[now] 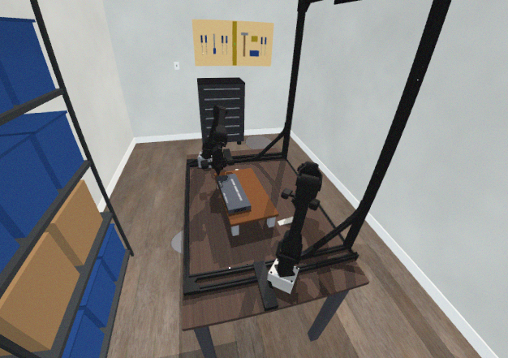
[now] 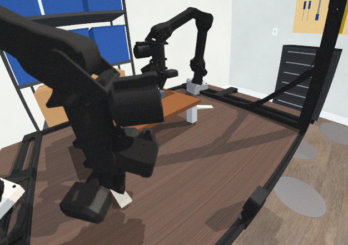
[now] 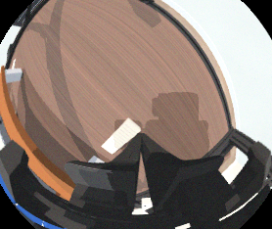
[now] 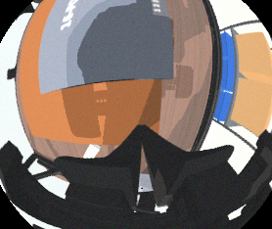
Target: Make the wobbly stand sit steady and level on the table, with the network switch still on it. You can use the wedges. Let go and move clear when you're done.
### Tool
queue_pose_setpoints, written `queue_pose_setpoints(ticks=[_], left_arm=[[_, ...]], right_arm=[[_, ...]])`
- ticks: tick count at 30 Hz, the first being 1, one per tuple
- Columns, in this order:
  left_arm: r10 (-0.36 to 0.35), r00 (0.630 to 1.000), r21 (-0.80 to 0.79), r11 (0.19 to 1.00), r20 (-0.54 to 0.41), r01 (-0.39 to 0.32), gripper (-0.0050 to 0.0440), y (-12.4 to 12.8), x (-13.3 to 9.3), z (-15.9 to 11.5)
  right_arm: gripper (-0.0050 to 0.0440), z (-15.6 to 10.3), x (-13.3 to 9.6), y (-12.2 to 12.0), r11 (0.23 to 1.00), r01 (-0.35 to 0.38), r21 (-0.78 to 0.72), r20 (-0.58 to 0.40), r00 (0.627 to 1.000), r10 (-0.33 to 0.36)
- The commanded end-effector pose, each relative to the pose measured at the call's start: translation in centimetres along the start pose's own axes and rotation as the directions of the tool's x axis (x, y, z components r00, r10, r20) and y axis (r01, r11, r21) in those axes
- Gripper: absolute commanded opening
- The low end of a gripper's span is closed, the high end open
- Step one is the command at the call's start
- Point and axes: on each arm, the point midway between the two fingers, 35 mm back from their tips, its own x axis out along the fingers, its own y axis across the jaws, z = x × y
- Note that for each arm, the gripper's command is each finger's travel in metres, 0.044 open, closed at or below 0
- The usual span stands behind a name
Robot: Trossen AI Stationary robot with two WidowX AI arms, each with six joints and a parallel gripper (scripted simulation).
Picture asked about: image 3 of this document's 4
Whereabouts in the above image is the brown wooden stand with white legs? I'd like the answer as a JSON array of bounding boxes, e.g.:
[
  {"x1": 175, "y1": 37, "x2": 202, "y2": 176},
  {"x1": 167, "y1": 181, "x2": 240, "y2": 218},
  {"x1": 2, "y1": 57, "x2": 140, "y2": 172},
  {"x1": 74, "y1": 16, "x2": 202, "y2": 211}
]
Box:
[{"x1": 0, "y1": 66, "x2": 75, "y2": 201}]

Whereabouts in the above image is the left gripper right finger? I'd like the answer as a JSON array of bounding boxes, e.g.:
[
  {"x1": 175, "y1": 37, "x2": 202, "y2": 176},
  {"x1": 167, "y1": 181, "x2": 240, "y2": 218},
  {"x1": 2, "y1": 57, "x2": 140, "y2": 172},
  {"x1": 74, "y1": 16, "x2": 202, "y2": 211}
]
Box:
[{"x1": 141, "y1": 133, "x2": 224, "y2": 210}]

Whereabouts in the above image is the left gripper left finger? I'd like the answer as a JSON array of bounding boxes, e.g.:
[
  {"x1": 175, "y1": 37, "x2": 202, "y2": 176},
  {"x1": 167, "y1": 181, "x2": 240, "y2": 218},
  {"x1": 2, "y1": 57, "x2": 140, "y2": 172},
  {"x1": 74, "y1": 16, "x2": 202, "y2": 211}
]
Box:
[{"x1": 65, "y1": 133, "x2": 142, "y2": 212}]

